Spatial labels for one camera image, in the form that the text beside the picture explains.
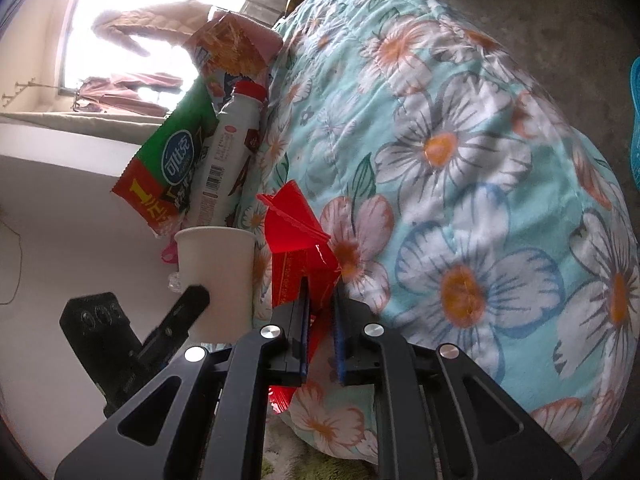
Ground red foil wrapper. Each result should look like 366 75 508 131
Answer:
256 180 346 416

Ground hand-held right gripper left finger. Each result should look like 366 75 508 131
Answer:
54 277 313 480

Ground green fluffy rug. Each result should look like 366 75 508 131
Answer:
262 430 382 480

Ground red and green snack bag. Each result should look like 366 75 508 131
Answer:
111 77 219 238

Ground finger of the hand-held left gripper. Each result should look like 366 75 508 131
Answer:
137 285 211 367

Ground blue plastic basket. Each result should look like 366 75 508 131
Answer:
627 57 640 186

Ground hanging beige jacket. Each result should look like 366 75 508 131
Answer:
92 0 212 57

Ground white paper cup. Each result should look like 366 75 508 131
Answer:
174 226 257 346

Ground white plastic bottle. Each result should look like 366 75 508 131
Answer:
187 80 268 231

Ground hanging pink clothes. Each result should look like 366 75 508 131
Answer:
75 75 177 119

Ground orange snack bag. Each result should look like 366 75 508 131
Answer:
187 10 284 111

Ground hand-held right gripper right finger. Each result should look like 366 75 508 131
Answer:
330 282 583 480

